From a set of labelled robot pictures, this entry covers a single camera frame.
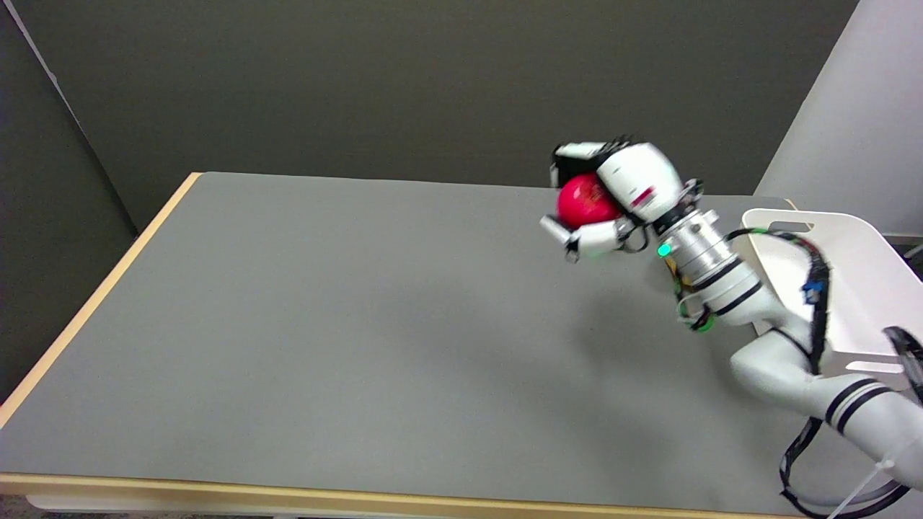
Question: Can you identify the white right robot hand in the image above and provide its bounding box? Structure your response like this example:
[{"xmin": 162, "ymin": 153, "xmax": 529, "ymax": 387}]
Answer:
[{"xmin": 539, "ymin": 136, "xmax": 704, "ymax": 263}]

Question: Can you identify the red apple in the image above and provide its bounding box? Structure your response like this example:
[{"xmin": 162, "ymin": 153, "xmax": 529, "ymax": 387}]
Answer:
[{"xmin": 557, "ymin": 173, "xmax": 624, "ymax": 227}]

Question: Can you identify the white tray with handles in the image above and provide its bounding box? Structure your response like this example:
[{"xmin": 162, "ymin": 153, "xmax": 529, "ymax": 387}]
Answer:
[{"xmin": 741, "ymin": 208, "xmax": 923, "ymax": 372}]

